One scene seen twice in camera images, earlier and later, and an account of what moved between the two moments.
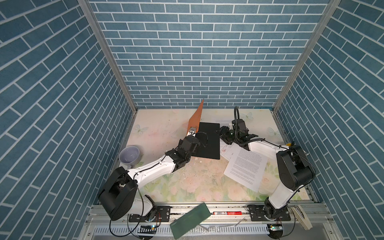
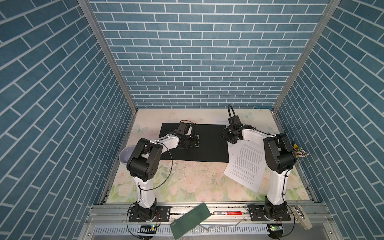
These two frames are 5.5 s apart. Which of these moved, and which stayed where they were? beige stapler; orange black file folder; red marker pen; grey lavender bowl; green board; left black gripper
Moved: left black gripper; orange black file folder
Stayed: red marker pen; beige stapler; green board; grey lavender bowl
